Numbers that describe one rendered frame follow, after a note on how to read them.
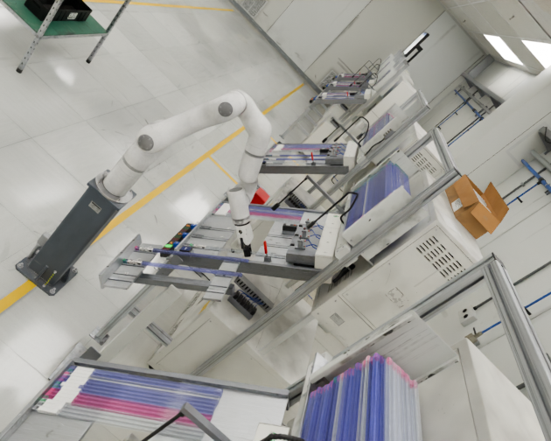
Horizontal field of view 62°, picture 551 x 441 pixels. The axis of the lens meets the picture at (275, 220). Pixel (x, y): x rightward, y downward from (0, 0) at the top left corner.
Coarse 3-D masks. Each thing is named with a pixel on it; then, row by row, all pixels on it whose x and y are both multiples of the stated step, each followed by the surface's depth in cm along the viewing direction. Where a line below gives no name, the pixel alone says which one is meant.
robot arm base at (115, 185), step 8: (120, 160) 207; (120, 168) 206; (128, 168) 205; (96, 176) 213; (104, 176) 215; (112, 176) 209; (120, 176) 207; (128, 176) 207; (136, 176) 209; (96, 184) 210; (104, 184) 212; (112, 184) 210; (120, 184) 210; (128, 184) 211; (104, 192) 210; (112, 192) 212; (120, 192) 213; (128, 192) 222; (112, 200) 211; (120, 200) 214; (128, 200) 218
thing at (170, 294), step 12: (168, 288) 187; (156, 300) 191; (168, 300) 190; (144, 312) 196; (156, 312) 194; (132, 324) 200; (144, 324) 198; (120, 336) 204; (132, 336) 203; (84, 348) 233; (108, 348) 209; (120, 348) 208; (108, 360) 213
